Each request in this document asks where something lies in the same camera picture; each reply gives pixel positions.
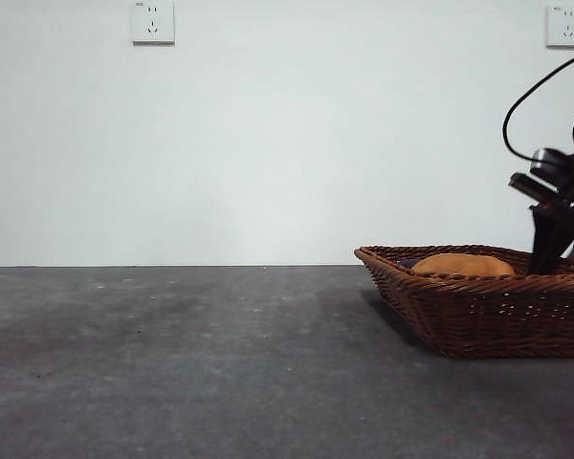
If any brown potato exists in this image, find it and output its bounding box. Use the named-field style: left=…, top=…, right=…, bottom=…
left=412, top=252, right=517, bottom=277

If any brown woven wicker basket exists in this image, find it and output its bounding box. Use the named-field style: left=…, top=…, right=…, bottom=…
left=353, top=244, right=574, bottom=360

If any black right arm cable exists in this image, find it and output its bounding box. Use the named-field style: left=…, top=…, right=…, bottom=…
left=501, top=47, right=574, bottom=162

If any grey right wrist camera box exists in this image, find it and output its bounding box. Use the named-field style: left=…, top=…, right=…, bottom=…
left=508, top=147, right=574, bottom=202

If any white wall socket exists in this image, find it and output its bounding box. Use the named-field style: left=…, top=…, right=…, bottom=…
left=545, top=5, right=574, bottom=50
left=132, top=0, right=176, bottom=47

